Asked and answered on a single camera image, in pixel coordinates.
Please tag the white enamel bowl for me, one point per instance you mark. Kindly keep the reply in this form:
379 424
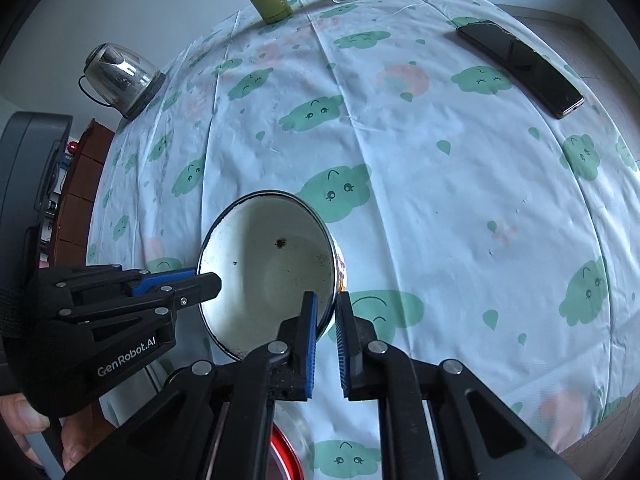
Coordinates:
265 270

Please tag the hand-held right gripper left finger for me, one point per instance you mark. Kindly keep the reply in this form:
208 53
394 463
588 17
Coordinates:
310 347

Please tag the glass electric kettle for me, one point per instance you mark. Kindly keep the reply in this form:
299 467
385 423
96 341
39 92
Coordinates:
117 72

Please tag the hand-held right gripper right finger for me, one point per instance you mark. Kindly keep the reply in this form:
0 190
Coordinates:
344 347

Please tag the red-rimmed metal bowl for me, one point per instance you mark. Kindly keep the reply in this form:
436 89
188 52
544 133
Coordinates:
285 455

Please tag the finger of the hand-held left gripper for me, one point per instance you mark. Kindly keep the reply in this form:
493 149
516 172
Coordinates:
165 277
195 290

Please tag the person's left hand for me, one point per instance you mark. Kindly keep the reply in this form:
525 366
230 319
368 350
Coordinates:
17 417

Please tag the black smartphone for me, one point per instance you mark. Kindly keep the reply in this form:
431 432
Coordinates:
520 65

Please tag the white tablecloth with green clouds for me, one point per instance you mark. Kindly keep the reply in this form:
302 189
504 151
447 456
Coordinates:
450 210

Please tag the small red object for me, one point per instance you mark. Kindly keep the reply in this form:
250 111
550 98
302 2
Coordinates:
74 147

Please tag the brown wooden cabinet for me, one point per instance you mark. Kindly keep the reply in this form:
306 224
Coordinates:
75 210

